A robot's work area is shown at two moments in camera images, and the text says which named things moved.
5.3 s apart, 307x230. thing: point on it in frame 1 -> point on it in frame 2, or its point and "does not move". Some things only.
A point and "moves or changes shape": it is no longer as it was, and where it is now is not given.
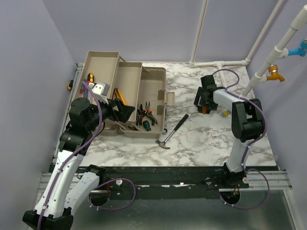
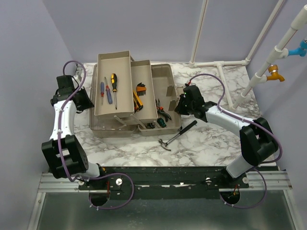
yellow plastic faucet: x=273 y=69 does not move
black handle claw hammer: x=162 y=143 -> x=164 y=145
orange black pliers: x=150 y=115 -> x=161 y=111
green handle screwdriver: x=147 y=125 -> x=161 y=122
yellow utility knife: x=117 y=94 -> x=138 y=104
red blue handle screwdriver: x=84 y=90 moves or changes shape
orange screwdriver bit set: x=204 y=109 moves or changes shape
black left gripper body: x=106 y=111 -> x=85 y=102
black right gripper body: x=209 y=105 -> x=183 y=107
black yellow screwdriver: x=90 y=77 -> x=114 y=79
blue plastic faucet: x=301 y=51 does not move
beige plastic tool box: x=143 y=88 moves or changes shape
